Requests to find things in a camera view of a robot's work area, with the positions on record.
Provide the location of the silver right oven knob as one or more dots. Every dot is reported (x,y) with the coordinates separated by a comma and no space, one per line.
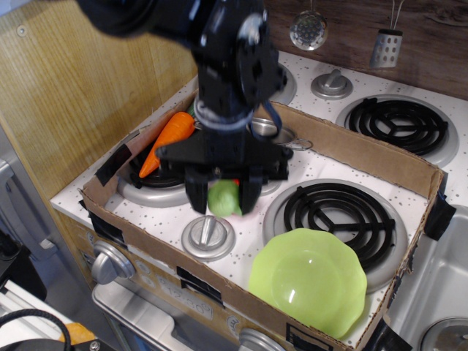
(252,340)

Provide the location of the front right black burner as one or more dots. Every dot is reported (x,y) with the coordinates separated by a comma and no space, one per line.
(358,216)

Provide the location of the front left black burner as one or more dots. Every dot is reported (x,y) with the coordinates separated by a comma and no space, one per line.
(152,191)

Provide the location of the hanging silver strainer ladle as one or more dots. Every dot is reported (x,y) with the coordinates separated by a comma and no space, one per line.
(309,29)

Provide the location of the rear right black burner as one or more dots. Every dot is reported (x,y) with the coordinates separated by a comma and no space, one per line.
(406,122)

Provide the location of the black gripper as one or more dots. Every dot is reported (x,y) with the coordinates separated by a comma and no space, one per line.
(209,155)

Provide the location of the light green plastic bowl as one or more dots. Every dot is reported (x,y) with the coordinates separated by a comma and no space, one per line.
(313,277)

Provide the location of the silver left oven knob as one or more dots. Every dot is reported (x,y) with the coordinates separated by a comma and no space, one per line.
(110,264)

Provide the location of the hanging silver grater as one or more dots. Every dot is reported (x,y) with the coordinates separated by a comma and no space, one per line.
(388,42)

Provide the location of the brown cardboard fence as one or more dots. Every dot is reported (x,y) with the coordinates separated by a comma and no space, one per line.
(216,293)

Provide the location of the green toy broccoli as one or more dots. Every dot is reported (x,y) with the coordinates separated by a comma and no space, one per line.
(223,199)

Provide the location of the small steel pan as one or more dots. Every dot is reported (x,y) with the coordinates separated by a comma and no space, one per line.
(261,129)

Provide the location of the orange toy carrot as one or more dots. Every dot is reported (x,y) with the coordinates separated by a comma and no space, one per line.
(180,126)

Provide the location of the silver oven door handle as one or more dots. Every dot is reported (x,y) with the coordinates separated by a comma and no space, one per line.
(149,323)

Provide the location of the steel sink basin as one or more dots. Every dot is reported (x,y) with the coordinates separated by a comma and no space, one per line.
(429,311)

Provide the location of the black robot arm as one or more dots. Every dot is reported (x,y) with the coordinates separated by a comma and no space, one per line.
(238,72)

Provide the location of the silver oven knob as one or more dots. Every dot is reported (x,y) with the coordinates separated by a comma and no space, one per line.
(110,264)
(252,340)

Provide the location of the silver front stovetop knob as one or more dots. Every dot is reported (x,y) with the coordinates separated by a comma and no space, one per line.
(208,238)

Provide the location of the silver rear stovetop knob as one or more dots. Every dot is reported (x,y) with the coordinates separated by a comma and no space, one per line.
(332,86)

